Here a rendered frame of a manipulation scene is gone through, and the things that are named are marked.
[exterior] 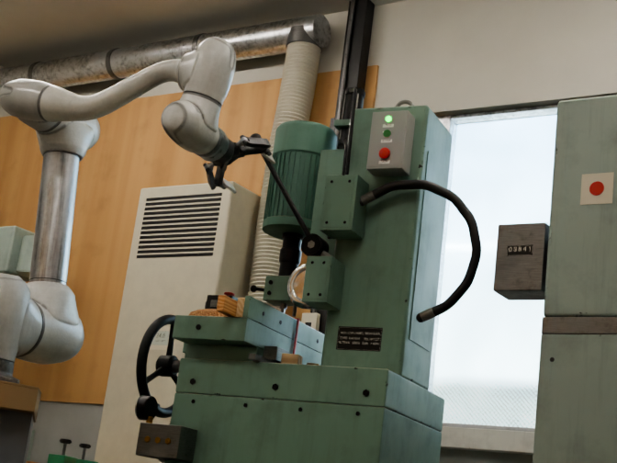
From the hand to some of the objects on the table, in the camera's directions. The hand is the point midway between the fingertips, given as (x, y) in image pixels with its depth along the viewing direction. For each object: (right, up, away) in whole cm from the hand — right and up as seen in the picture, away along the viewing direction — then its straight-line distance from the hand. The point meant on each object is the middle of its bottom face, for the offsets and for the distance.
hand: (251, 173), depth 298 cm
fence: (+12, -46, -2) cm, 48 cm away
